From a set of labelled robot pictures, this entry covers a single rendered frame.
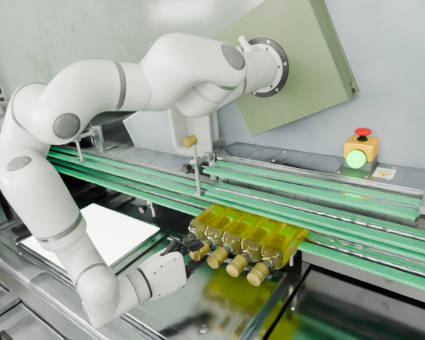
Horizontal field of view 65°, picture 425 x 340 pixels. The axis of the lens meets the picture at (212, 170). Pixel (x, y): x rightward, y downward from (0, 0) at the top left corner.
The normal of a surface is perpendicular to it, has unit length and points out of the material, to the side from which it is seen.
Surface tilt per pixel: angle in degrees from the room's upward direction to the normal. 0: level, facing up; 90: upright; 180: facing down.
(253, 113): 2
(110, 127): 90
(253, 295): 90
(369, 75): 0
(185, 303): 90
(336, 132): 0
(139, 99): 73
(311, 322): 90
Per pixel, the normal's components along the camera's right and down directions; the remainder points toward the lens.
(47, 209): 0.58, 0.36
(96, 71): 0.69, -0.41
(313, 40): -0.60, 0.40
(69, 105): 0.69, 0.16
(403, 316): -0.10, -0.91
